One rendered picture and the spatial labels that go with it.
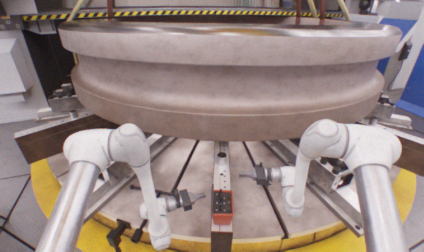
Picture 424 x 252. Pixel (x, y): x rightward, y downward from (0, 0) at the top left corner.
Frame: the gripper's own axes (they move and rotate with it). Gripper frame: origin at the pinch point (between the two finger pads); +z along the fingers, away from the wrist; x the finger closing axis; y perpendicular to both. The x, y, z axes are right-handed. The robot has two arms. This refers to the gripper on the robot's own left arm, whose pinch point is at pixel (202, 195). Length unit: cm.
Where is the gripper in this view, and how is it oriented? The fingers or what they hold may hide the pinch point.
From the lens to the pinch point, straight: 138.7
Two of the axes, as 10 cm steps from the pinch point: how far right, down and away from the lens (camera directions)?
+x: 3.4, 4.5, -8.3
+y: -0.1, 8.8, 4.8
